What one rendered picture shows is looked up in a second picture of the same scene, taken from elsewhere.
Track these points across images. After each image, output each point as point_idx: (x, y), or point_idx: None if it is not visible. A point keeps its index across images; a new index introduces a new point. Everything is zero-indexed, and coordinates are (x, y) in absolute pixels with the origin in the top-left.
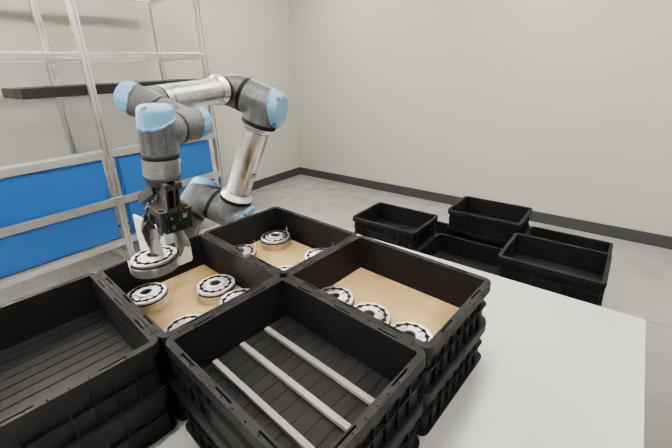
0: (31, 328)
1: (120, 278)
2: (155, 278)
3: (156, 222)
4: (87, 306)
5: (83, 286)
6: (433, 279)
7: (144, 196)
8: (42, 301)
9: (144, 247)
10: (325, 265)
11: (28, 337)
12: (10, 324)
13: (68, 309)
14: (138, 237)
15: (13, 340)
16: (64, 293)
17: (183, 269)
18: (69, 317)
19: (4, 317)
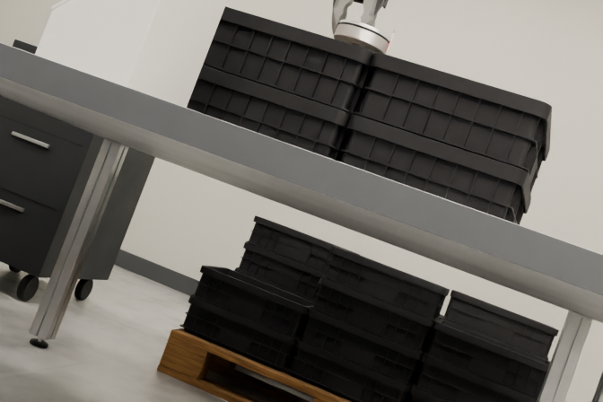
0: (445, 124)
1: (337, 66)
2: (284, 74)
3: None
4: (378, 104)
5: (388, 71)
6: None
7: None
8: (436, 85)
9: (166, 21)
10: None
11: (447, 137)
12: (470, 112)
13: (403, 104)
14: None
15: (464, 137)
16: (411, 78)
17: (239, 65)
18: (399, 117)
19: (477, 100)
